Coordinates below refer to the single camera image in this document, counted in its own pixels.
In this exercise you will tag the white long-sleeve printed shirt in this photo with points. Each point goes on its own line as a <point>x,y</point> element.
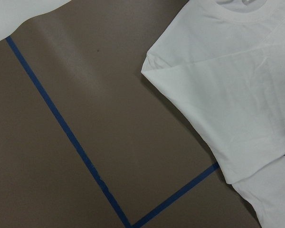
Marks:
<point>222,64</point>

